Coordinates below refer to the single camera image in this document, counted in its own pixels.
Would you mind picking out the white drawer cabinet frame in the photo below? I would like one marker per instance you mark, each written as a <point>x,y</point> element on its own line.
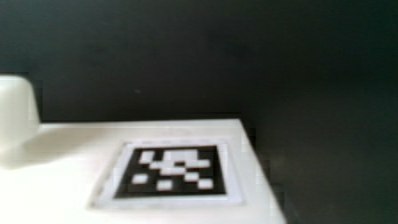
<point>161,172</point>

